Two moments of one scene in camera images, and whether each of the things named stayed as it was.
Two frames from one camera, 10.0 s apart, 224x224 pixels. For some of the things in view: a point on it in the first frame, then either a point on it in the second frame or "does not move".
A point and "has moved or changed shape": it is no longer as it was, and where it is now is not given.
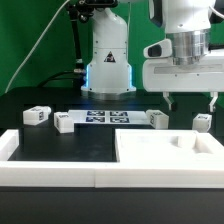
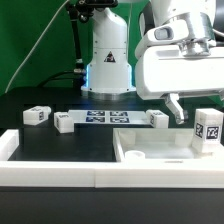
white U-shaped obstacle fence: [98, 174] does not move
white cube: [36, 115] does not move
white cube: [202, 122] has moved or changed shape
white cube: [158, 119] does not move
